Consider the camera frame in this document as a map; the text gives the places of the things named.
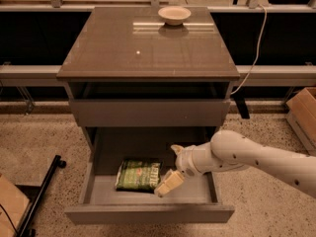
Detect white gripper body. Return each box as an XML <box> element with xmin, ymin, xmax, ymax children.
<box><xmin>175</xmin><ymin>146</ymin><xmax>201</xmax><ymax>178</ymax></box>

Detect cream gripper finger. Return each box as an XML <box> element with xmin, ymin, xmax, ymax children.
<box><xmin>171</xmin><ymin>144</ymin><xmax>184</xmax><ymax>156</ymax></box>
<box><xmin>154</xmin><ymin>169</ymin><xmax>185</xmax><ymax>198</ymax></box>

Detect green jalapeno chip bag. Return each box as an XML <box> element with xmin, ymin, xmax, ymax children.
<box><xmin>115</xmin><ymin>159</ymin><xmax>162</xmax><ymax>194</ymax></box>

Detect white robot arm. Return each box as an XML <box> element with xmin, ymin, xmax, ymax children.
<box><xmin>154</xmin><ymin>130</ymin><xmax>316</xmax><ymax>198</ymax></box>

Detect open grey middle drawer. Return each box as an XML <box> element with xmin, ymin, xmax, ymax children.
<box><xmin>65</xmin><ymin>127</ymin><xmax>234</xmax><ymax>224</ymax></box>

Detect grey drawer cabinet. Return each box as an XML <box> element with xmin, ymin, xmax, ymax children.
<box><xmin>55</xmin><ymin>6</ymin><xmax>241</xmax><ymax>204</ymax></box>

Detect closed grey top drawer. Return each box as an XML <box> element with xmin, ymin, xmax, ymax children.
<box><xmin>69</xmin><ymin>100</ymin><xmax>230</xmax><ymax>127</ymax></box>

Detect cardboard box right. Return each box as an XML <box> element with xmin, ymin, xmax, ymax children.
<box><xmin>286</xmin><ymin>87</ymin><xmax>316</xmax><ymax>156</ymax></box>

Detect cardboard box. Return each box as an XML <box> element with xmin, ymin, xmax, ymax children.
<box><xmin>286</xmin><ymin>87</ymin><xmax>316</xmax><ymax>156</ymax></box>
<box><xmin>0</xmin><ymin>175</ymin><xmax>30</xmax><ymax>237</ymax></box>

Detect cream ceramic bowl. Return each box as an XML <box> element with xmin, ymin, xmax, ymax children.
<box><xmin>158</xmin><ymin>6</ymin><xmax>192</xmax><ymax>26</ymax></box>

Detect black wheeled stand leg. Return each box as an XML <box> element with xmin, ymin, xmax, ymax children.
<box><xmin>17</xmin><ymin>155</ymin><xmax>66</xmax><ymax>237</ymax></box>

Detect cardboard box left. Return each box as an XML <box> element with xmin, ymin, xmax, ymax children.
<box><xmin>0</xmin><ymin>175</ymin><xmax>30</xmax><ymax>237</ymax></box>

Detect white power cable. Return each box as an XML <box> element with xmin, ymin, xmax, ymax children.
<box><xmin>230</xmin><ymin>4</ymin><xmax>268</xmax><ymax>96</ymax></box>

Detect black cable on floor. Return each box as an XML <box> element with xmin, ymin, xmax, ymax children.
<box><xmin>0</xmin><ymin>203</ymin><xmax>19</xmax><ymax>237</ymax></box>

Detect grey metal rail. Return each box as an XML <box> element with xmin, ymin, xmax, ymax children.
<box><xmin>0</xmin><ymin>65</ymin><xmax>316</xmax><ymax>87</ymax></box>

